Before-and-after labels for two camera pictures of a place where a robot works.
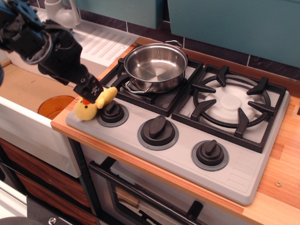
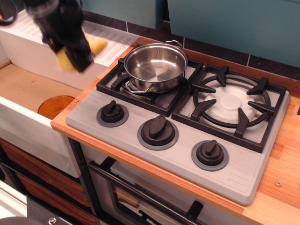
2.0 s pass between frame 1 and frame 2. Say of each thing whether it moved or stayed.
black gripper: moved
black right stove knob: stayed
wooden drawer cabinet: stayed
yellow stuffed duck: moved
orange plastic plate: stayed
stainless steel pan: stayed
